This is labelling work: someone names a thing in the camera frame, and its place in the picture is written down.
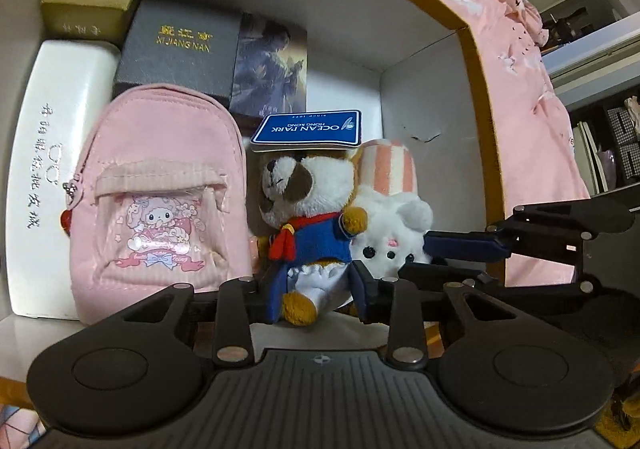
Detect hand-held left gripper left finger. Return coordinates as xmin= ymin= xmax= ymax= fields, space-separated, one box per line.
xmin=120 ymin=276 xmax=275 ymax=371

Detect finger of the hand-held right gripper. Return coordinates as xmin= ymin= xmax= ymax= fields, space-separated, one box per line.
xmin=398 ymin=261 xmax=602 ymax=304
xmin=423 ymin=198 xmax=637 ymax=265

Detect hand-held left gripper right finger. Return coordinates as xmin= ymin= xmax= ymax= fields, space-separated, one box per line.
xmin=349 ymin=260 xmax=502 ymax=371

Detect white bunny plush striped ears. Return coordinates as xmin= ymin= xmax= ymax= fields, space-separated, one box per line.
xmin=347 ymin=139 xmax=435 ymax=281

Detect dog plush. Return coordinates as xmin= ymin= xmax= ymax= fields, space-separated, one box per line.
xmin=249 ymin=109 xmax=370 ymax=328

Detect pink mini backpack pouch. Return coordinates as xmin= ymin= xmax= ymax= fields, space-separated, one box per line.
xmin=60 ymin=83 xmax=254 ymax=327

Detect dark blue picture card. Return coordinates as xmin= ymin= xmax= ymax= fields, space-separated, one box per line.
xmin=229 ymin=12 xmax=309 ymax=120

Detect dark grey gift box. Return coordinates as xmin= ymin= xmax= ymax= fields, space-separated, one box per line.
xmin=112 ymin=0 xmax=244 ymax=108

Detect orange cardboard box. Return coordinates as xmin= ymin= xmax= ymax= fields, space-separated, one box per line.
xmin=0 ymin=0 xmax=511 ymax=330

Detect upright books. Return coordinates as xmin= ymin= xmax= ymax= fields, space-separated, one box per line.
xmin=571 ymin=120 xmax=602 ymax=193

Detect checkered storage box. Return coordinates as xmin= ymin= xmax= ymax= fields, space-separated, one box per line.
xmin=606 ymin=104 xmax=640 ymax=182

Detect white shelf unit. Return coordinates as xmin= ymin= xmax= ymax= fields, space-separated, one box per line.
xmin=492 ymin=0 xmax=640 ymax=196

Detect pink cloud print blanket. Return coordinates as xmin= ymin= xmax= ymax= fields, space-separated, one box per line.
xmin=420 ymin=0 xmax=594 ymax=288

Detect white glasses case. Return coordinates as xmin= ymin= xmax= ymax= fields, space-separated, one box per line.
xmin=5 ymin=40 xmax=122 ymax=321

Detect pastel illustrated card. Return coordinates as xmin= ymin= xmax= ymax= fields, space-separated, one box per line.
xmin=0 ymin=401 xmax=48 ymax=439

